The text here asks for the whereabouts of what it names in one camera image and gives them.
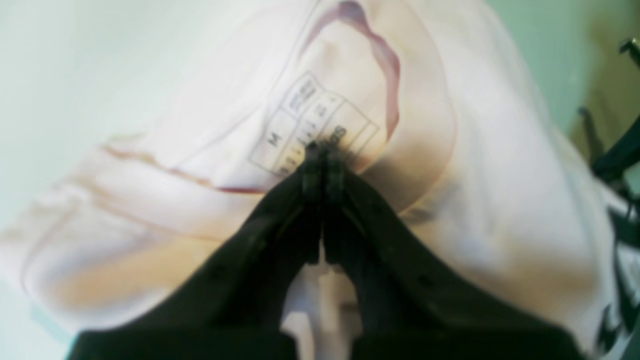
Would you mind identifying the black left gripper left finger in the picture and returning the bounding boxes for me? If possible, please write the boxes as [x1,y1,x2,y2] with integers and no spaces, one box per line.
[68,142,323,360]

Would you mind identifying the pink T-shirt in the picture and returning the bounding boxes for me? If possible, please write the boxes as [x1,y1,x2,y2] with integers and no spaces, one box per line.
[1,0,639,360]

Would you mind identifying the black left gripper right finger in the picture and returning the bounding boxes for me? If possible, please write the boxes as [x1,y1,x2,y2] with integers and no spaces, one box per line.
[322,142,584,360]

